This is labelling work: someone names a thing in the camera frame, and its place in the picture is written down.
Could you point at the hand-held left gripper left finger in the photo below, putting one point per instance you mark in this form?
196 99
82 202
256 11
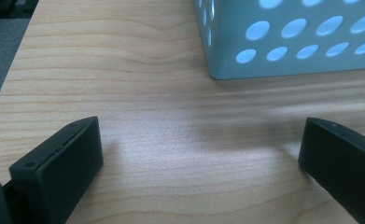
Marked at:
58 168

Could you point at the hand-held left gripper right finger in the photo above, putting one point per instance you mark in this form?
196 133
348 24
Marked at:
345 165

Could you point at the light blue perforated basket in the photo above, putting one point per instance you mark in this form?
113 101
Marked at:
295 37

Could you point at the dark stand base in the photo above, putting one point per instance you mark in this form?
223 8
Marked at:
10 6

